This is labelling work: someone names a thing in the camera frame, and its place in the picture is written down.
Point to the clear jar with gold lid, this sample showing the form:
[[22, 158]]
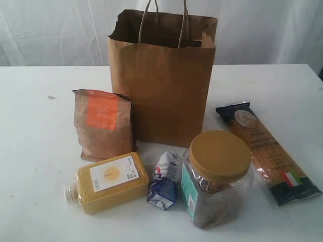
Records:
[[215, 176]]

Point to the brown paper bag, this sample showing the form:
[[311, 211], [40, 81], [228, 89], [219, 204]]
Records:
[[163, 63]]

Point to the brown pouch with orange label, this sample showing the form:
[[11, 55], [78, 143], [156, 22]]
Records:
[[103, 123]]

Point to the blue white milk carton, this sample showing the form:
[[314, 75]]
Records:
[[162, 190]]

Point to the yellow millet plastic bottle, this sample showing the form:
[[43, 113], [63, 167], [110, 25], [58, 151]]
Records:
[[108, 183]]

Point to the spaghetti packet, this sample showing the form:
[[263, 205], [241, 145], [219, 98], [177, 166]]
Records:
[[285, 179]]

